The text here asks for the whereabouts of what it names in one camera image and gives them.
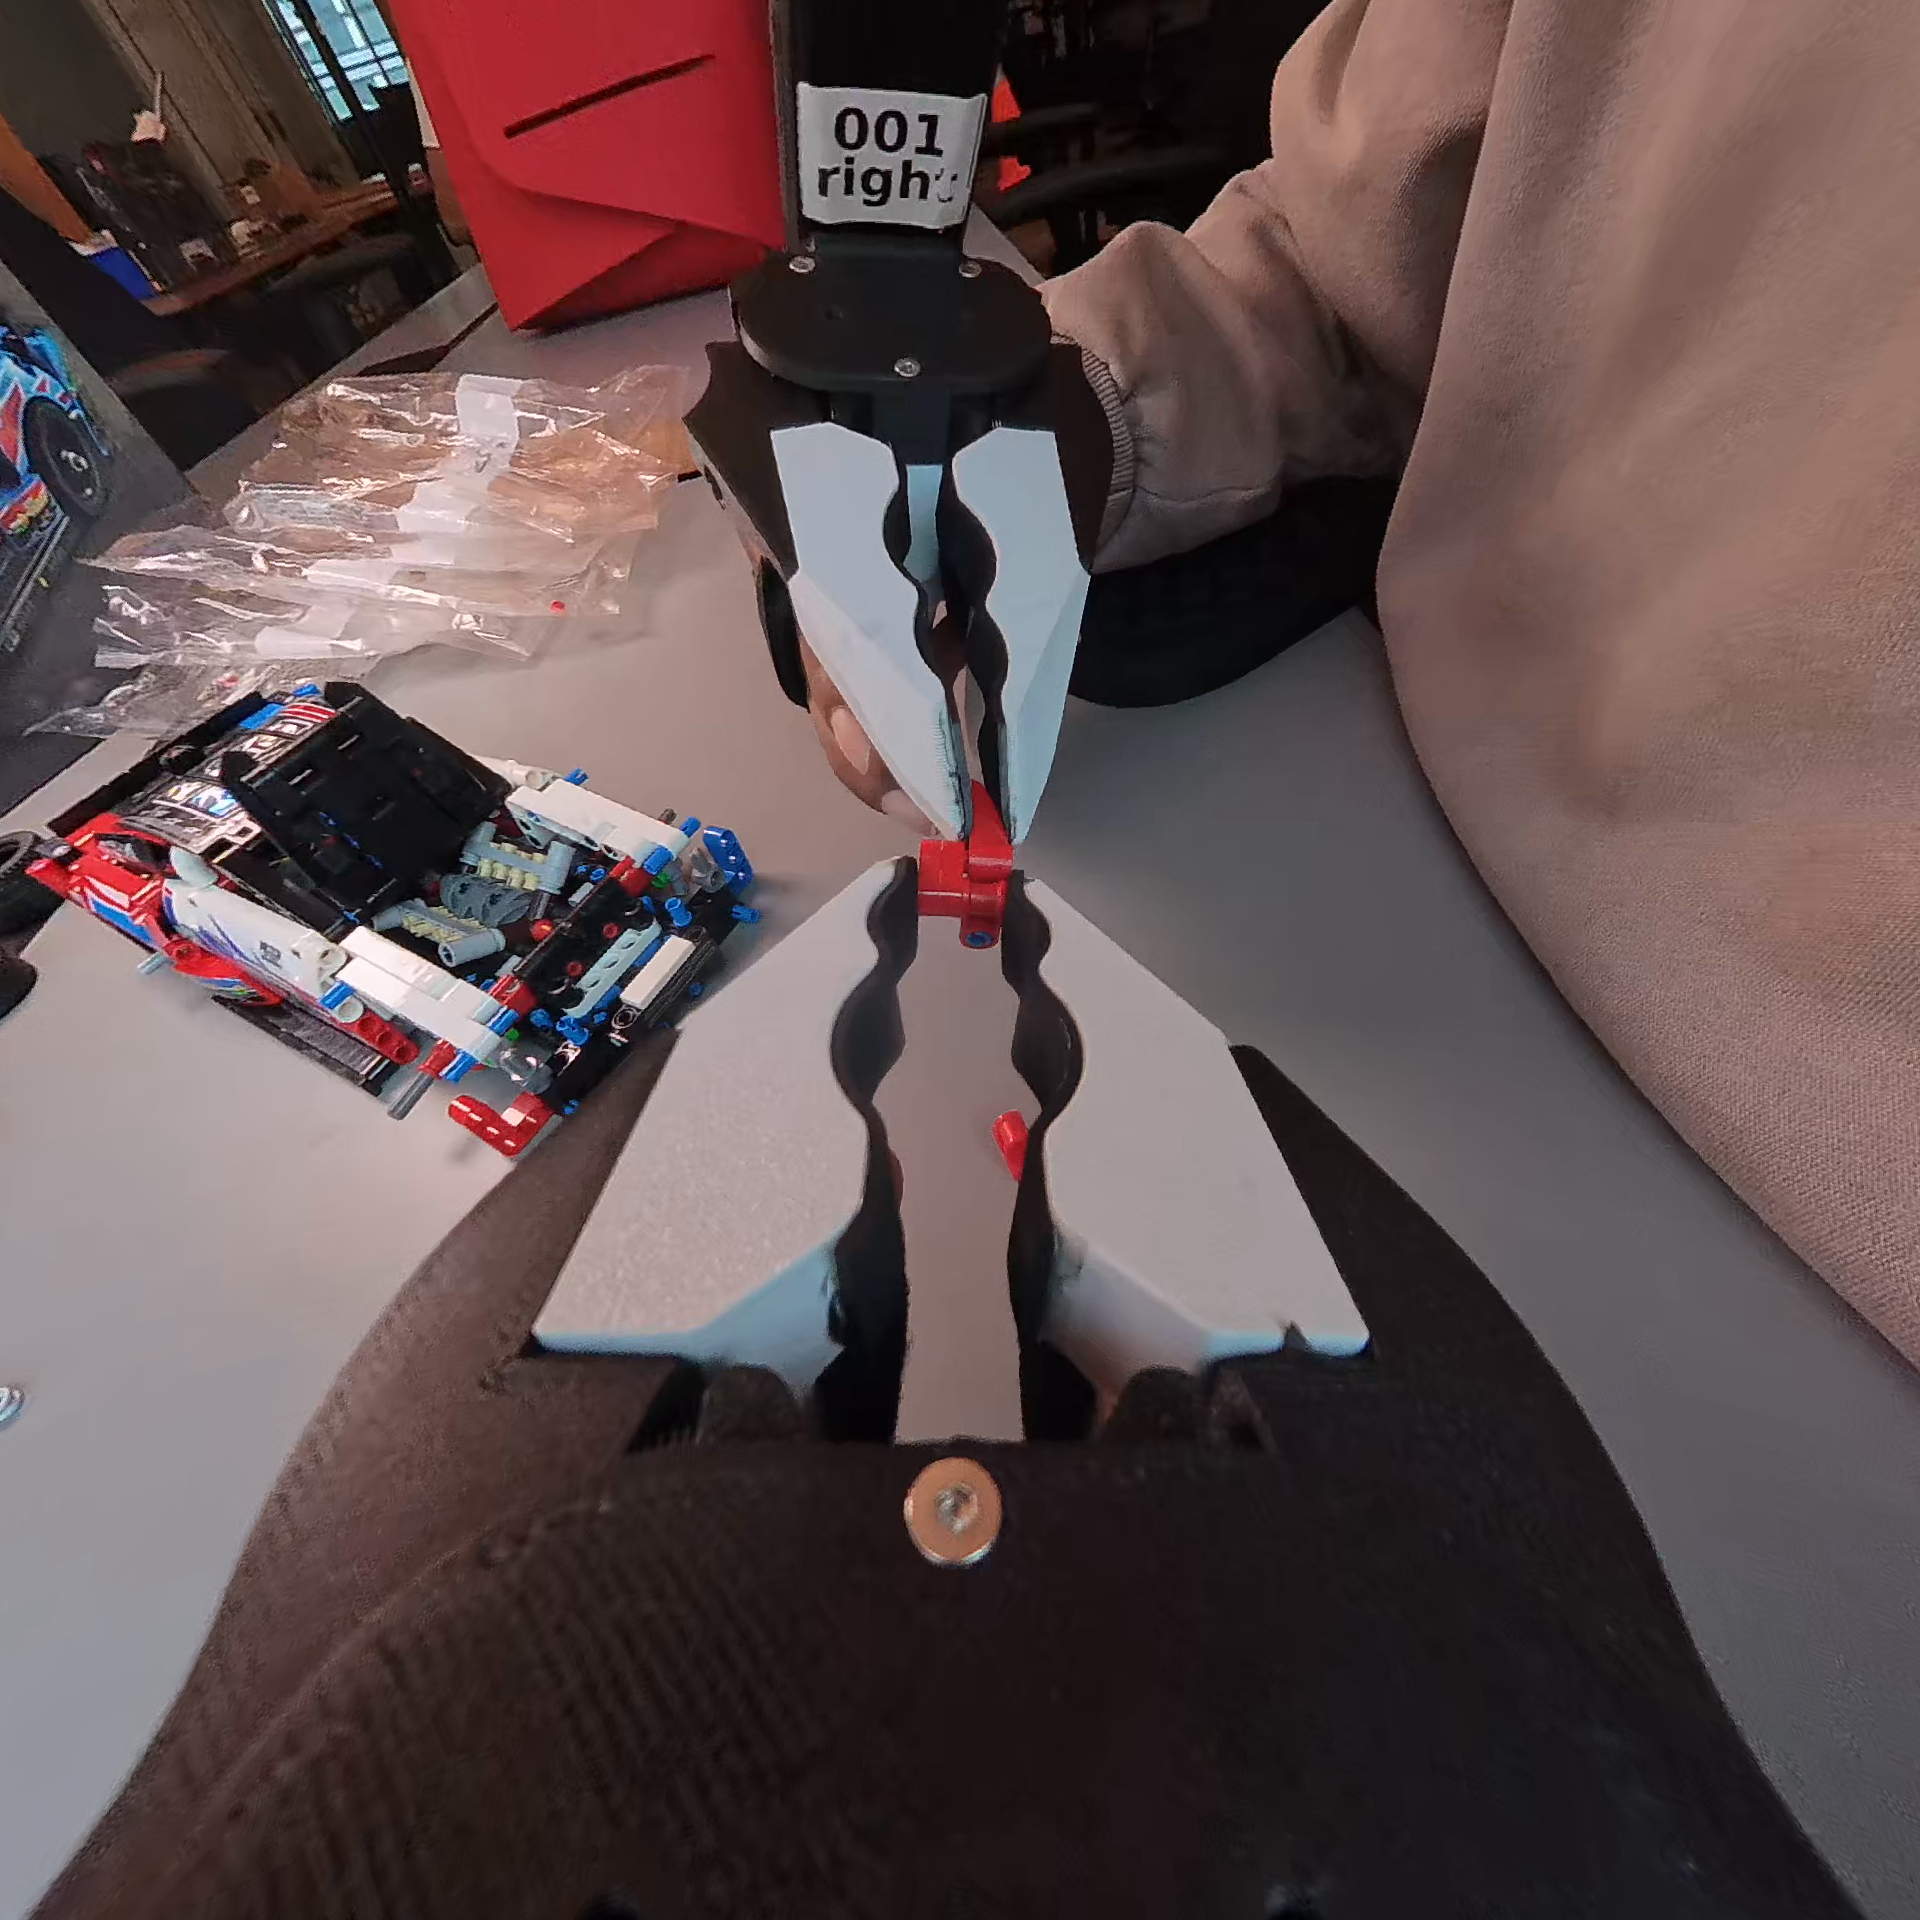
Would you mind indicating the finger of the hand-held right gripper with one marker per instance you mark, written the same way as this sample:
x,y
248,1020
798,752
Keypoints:
x,y
848,571
1036,600

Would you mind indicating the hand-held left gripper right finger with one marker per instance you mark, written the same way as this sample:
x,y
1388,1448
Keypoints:
x,y
1201,1200

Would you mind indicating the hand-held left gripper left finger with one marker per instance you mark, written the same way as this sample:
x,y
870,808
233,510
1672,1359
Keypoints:
x,y
704,1200

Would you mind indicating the small red connector brick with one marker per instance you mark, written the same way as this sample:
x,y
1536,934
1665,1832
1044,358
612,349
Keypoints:
x,y
1011,1142

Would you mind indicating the red pointed brick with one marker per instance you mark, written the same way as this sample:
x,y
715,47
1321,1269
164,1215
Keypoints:
x,y
984,820

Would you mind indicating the toy brick race car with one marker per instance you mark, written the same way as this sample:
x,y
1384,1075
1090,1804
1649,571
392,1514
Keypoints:
x,y
300,839

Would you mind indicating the person's right forearm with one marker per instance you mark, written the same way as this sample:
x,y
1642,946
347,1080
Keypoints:
x,y
1243,346

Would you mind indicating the person's right hand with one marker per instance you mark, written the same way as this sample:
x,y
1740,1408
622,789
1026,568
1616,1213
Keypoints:
x,y
856,751

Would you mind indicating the red folded cardboard box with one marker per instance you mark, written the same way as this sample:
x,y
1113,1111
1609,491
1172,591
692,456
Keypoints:
x,y
599,182

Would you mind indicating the pile of clear plastic bags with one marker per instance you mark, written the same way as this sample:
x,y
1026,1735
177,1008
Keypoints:
x,y
388,524

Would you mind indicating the paned window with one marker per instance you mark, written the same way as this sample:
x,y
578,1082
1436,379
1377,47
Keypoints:
x,y
345,61

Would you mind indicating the race car set box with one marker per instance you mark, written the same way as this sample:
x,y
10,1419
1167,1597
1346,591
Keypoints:
x,y
44,452

